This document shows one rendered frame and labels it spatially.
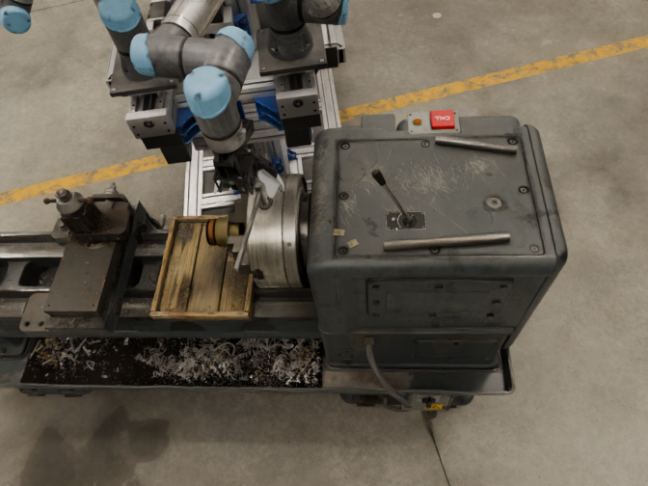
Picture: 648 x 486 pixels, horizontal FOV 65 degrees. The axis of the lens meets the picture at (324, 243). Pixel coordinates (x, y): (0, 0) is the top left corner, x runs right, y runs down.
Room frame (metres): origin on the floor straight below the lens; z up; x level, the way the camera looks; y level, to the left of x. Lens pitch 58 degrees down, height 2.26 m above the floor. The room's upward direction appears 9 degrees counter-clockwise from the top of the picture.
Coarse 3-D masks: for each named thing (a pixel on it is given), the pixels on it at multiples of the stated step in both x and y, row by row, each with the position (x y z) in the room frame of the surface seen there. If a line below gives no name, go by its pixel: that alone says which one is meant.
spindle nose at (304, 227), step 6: (306, 198) 0.82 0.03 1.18; (300, 204) 0.79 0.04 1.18; (306, 204) 0.79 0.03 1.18; (300, 210) 0.77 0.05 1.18; (306, 210) 0.77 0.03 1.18; (300, 216) 0.76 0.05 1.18; (306, 216) 0.75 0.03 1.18; (300, 222) 0.74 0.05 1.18; (306, 222) 0.74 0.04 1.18; (300, 228) 0.73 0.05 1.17; (306, 228) 0.73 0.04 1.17; (300, 234) 0.72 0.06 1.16; (306, 234) 0.71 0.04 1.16; (300, 240) 0.70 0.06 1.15; (306, 240) 0.70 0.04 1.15; (300, 246) 0.69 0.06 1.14; (306, 246) 0.69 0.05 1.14; (300, 252) 0.69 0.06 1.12; (306, 252) 0.68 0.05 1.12; (306, 258) 0.68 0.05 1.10; (306, 264) 0.68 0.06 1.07
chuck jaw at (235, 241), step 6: (228, 240) 0.77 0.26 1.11; (234, 240) 0.77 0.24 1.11; (240, 240) 0.76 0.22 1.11; (228, 246) 0.76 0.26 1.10; (234, 246) 0.75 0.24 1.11; (246, 246) 0.74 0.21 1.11; (234, 252) 0.73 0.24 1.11; (246, 252) 0.72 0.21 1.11; (234, 258) 0.72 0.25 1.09; (246, 258) 0.70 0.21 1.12; (240, 264) 0.68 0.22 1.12; (246, 264) 0.68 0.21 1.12; (240, 270) 0.68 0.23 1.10; (246, 270) 0.67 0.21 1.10; (258, 270) 0.66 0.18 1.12; (258, 276) 0.65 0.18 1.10
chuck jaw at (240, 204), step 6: (246, 198) 0.86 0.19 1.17; (234, 204) 0.85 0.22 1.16; (240, 204) 0.85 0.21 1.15; (246, 204) 0.84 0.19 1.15; (234, 210) 0.85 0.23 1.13; (240, 210) 0.84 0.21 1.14; (246, 210) 0.83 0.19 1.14; (234, 216) 0.83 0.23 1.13; (240, 216) 0.83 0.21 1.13; (246, 216) 0.82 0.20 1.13; (234, 222) 0.82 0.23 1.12; (240, 222) 0.82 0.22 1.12; (246, 222) 0.81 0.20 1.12
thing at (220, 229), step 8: (208, 224) 0.83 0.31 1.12; (216, 224) 0.82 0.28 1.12; (224, 224) 0.82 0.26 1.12; (232, 224) 0.82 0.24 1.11; (240, 224) 0.84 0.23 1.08; (208, 232) 0.80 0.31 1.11; (216, 232) 0.80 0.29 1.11; (224, 232) 0.79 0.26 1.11; (232, 232) 0.80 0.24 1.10; (240, 232) 0.83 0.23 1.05; (208, 240) 0.79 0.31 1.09; (216, 240) 0.78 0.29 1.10; (224, 240) 0.78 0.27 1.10
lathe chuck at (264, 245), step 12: (276, 192) 0.81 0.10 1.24; (252, 204) 0.78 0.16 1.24; (276, 204) 0.77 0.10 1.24; (264, 216) 0.74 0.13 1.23; (276, 216) 0.74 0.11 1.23; (252, 228) 0.72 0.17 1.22; (264, 228) 0.72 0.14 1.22; (276, 228) 0.71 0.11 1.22; (252, 240) 0.70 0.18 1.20; (264, 240) 0.69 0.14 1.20; (276, 240) 0.69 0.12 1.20; (252, 252) 0.68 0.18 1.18; (264, 252) 0.67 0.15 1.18; (276, 252) 0.67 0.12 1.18; (252, 264) 0.66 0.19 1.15; (264, 264) 0.65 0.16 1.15; (276, 264) 0.65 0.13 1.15; (264, 276) 0.64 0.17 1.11; (276, 276) 0.64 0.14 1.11
